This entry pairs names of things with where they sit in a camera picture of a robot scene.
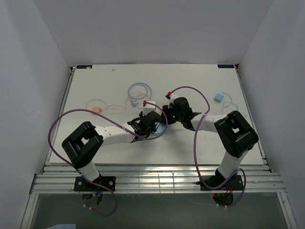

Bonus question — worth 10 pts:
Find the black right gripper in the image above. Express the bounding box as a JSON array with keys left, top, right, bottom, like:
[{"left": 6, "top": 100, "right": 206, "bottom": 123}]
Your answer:
[{"left": 160, "top": 105, "right": 183, "bottom": 126}]

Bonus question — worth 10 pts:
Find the pink charging cable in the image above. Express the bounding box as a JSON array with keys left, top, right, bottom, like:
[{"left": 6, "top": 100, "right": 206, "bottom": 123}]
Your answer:
[{"left": 85, "top": 92, "right": 148, "bottom": 115}]

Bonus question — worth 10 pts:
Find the blue charger plug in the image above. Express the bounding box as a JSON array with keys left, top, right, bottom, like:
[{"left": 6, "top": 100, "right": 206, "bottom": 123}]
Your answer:
[{"left": 213, "top": 93, "right": 224, "bottom": 103}]

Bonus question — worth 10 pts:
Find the light blue charging cable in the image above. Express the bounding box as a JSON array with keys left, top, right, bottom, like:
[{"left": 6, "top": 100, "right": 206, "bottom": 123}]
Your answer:
[{"left": 220, "top": 92, "right": 247, "bottom": 119}]

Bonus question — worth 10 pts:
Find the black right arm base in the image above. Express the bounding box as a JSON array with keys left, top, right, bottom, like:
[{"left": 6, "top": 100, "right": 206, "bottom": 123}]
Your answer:
[{"left": 196, "top": 175, "right": 245, "bottom": 208}]

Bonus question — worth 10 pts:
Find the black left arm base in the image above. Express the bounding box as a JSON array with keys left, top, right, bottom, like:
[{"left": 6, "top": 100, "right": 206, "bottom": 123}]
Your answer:
[{"left": 73, "top": 176, "right": 116, "bottom": 207}]

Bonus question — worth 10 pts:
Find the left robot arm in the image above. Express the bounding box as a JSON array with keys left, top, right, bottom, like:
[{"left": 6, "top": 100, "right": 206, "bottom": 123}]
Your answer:
[{"left": 61, "top": 111, "right": 161, "bottom": 191}]

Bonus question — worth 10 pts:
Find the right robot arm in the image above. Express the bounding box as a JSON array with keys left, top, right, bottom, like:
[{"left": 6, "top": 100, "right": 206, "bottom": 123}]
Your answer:
[{"left": 163, "top": 93, "right": 259, "bottom": 189}]

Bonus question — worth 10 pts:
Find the right blue corner label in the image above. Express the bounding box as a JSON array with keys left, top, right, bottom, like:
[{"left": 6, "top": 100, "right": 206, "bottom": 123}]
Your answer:
[{"left": 217, "top": 64, "right": 234, "bottom": 69}]

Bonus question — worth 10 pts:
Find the blue corner label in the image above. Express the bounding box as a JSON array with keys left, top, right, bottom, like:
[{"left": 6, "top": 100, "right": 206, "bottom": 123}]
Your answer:
[
  {"left": 217, "top": 64, "right": 234, "bottom": 69},
  {"left": 76, "top": 65, "right": 92, "bottom": 69}
]

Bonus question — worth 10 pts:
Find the left blue corner label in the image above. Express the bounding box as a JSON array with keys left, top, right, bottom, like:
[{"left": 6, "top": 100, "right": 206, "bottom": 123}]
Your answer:
[{"left": 76, "top": 65, "right": 92, "bottom": 69}]

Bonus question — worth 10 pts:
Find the blue cloth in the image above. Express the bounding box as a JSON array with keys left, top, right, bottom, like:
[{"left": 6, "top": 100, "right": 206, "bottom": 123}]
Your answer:
[{"left": 50, "top": 224, "right": 76, "bottom": 229}]

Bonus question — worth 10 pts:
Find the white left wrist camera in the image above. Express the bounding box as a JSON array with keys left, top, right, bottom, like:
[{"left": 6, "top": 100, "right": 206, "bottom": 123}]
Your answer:
[{"left": 142, "top": 100, "right": 156, "bottom": 116}]

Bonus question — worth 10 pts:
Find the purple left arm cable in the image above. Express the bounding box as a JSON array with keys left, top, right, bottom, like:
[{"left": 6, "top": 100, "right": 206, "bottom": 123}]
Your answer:
[{"left": 49, "top": 102, "right": 169, "bottom": 217}]

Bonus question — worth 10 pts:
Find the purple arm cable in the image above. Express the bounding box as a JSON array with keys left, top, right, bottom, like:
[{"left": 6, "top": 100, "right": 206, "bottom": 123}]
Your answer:
[
  {"left": 170, "top": 86, "right": 246, "bottom": 208},
  {"left": 49, "top": 102, "right": 169, "bottom": 217}
]

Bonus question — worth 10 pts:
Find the blue three-pin wall plug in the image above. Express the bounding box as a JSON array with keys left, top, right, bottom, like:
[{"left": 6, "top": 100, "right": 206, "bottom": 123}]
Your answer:
[{"left": 130, "top": 98, "right": 139, "bottom": 107}]

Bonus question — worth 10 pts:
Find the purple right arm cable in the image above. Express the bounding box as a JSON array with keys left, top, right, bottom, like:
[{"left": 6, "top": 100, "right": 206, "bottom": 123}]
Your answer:
[{"left": 170, "top": 86, "right": 246, "bottom": 208}]

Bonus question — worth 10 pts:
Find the aluminium table edge rail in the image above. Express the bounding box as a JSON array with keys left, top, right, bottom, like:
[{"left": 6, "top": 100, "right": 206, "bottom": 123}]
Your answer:
[{"left": 30, "top": 165, "right": 286, "bottom": 194}]

